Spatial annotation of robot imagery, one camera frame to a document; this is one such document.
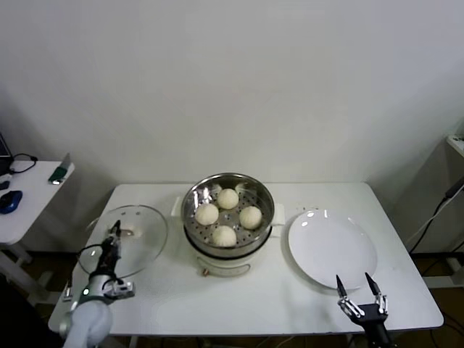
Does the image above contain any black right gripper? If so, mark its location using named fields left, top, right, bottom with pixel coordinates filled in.
left=335, top=272, right=389, bottom=325

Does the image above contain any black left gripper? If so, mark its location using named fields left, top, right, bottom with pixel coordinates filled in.
left=95, top=218, right=124, bottom=279

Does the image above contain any round glass lid cream handle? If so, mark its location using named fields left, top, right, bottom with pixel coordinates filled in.
left=78, top=204, right=169, bottom=281

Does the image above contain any white steamed baozi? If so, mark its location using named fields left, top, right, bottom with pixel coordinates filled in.
left=217, top=188, right=240, bottom=210
left=239, top=206, right=263, bottom=231
left=195, top=203, right=220, bottom=226
left=210, top=225, right=238, bottom=249

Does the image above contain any blue computer mouse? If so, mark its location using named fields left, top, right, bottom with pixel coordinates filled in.
left=0, top=189, right=24, bottom=215

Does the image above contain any stainless steel steamer basket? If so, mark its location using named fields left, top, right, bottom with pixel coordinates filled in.
left=180, top=173, right=276, bottom=252

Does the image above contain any stainless steel steamer pot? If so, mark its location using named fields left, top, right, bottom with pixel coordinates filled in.
left=170, top=195, right=286, bottom=278

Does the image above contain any round white plate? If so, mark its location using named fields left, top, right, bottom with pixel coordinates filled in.
left=288, top=209, right=379, bottom=291

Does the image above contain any green and white gadget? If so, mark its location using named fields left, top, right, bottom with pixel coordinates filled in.
left=47, top=152, right=73, bottom=186

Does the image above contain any white side table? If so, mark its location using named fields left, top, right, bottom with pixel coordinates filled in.
left=0, top=160, right=76, bottom=312

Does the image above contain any dark computer monitor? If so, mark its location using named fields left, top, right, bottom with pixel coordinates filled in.
left=0, top=131, right=14, bottom=175

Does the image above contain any white shelf with clutter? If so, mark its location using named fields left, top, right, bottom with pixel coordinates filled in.
left=446, top=133, right=464, bottom=157

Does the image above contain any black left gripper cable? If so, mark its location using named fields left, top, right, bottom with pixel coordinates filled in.
left=77, top=244, right=107, bottom=262

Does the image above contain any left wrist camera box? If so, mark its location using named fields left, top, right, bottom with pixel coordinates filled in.
left=102, top=278, right=136, bottom=300

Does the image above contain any white power cable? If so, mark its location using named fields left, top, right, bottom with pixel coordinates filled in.
left=407, top=212, right=438, bottom=243

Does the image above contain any white floor frame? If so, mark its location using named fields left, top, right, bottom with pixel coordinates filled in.
left=427, top=249, right=464, bottom=289

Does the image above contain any thin black desk cable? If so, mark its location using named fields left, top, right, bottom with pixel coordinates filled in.
left=8, top=153, right=38, bottom=175

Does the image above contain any black power cable with adapter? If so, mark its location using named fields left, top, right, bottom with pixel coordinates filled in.
left=408, top=180, right=464, bottom=252

